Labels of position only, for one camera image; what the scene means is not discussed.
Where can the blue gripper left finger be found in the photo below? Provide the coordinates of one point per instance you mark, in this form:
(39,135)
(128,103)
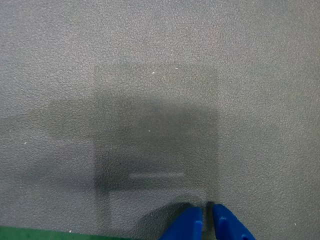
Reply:
(186,226)

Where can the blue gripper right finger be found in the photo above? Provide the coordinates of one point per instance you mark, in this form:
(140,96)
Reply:
(226,226)

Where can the grey mat with WOWROBO print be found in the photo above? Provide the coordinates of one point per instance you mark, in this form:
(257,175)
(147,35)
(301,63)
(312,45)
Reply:
(160,100)

